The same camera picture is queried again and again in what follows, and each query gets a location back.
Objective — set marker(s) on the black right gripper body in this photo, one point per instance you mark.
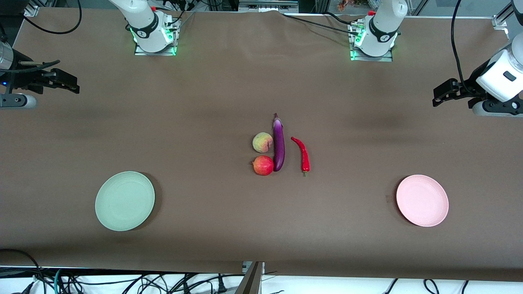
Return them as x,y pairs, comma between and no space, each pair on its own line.
21,78

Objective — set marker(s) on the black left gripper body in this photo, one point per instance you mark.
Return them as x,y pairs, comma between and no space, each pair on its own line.
470,85

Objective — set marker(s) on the red chili pepper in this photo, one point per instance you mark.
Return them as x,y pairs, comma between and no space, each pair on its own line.
304,155

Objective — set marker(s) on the long purple eggplant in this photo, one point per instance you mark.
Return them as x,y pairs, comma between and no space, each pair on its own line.
278,143

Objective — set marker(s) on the yellow-pink peach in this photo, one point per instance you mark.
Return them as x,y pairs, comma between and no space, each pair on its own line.
262,142

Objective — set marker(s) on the red apple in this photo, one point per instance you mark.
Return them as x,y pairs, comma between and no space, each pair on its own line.
263,165

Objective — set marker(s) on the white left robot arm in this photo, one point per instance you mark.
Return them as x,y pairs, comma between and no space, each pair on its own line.
382,24

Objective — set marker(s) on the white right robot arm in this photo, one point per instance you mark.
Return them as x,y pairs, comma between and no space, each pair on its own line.
143,24

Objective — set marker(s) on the pink plate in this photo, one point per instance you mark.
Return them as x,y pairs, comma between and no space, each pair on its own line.
422,200

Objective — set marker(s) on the pale green plate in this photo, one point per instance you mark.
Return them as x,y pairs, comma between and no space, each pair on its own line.
124,201

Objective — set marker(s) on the orange background object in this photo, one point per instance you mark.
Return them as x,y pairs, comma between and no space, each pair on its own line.
345,5

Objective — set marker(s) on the brown table cover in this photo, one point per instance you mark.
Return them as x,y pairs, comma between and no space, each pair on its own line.
204,102

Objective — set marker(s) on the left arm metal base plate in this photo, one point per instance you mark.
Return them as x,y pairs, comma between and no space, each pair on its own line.
390,55

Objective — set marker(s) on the metal corner bracket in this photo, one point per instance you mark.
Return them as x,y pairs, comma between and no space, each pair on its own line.
32,10
500,22

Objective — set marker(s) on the aluminium extrusion rail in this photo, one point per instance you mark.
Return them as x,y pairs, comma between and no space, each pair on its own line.
506,11

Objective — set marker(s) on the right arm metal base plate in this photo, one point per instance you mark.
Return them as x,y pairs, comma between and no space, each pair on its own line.
176,38

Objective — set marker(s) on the aluminium frame bar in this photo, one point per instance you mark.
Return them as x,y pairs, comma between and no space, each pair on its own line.
267,5

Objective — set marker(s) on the grey metal post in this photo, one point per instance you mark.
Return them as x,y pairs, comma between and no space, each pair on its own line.
251,279

